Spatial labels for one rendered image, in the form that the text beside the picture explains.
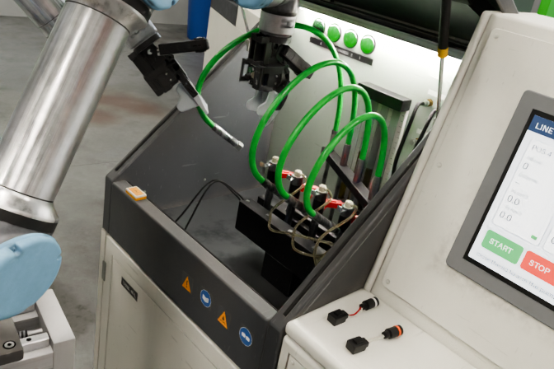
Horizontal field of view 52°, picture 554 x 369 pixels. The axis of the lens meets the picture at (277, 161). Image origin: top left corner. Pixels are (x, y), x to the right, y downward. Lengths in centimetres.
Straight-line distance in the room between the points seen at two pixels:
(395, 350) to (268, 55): 63
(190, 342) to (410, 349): 52
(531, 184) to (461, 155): 14
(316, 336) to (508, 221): 39
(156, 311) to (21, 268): 78
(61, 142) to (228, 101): 96
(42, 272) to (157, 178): 88
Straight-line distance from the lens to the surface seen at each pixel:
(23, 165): 73
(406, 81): 145
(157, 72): 132
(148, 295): 148
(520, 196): 106
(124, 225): 151
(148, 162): 156
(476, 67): 112
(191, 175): 166
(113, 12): 74
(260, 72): 121
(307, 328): 107
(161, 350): 150
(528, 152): 106
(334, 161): 146
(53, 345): 98
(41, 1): 120
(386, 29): 145
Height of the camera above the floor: 164
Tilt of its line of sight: 23 degrees down
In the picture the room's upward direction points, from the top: 11 degrees clockwise
